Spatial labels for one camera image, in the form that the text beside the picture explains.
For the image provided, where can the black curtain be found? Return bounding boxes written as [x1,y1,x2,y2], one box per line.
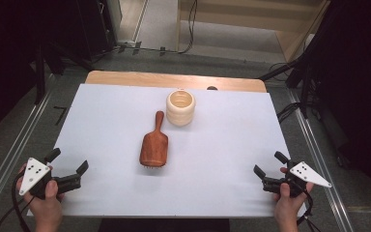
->
[286,0,371,207]
[0,0,88,146]

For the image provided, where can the black floor cables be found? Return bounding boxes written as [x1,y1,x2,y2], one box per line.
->
[276,101,303,124]

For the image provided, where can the person's right hand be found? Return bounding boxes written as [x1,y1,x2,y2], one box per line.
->
[273,182,315,232]

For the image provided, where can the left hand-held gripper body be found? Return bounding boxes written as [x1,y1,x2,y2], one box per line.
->
[18,157,82,201]

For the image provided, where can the person's dark clothing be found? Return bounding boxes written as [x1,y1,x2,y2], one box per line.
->
[98,217,230,232]

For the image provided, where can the black metal stand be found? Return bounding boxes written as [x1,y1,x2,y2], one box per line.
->
[298,61,313,119]
[33,42,47,105]

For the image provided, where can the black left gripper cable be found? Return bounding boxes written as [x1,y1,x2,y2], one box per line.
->
[0,172,37,232]

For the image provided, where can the black hanging cable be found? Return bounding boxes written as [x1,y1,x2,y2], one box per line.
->
[178,0,198,55]

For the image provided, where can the person's left hand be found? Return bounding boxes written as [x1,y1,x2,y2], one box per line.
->
[16,163,65,232]

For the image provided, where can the aluminium floor rail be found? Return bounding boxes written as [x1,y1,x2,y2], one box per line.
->
[0,91,54,223]
[288,90,356,232]

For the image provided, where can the wooden table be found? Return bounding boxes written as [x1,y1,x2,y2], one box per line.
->
[85,70,268,94]

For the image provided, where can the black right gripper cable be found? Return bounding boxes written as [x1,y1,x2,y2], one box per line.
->
[296,189,323,232]

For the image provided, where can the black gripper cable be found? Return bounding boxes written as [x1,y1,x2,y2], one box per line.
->
[296,189,323,232]
[0,172,37,232]

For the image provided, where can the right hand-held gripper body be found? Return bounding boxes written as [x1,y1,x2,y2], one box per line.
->
[262,159,332,198]

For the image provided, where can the cream ribbed cup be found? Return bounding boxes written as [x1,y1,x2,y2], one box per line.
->
[165,89,197,128]

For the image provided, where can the white board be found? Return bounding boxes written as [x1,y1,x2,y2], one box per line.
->
[27,82,307,218]

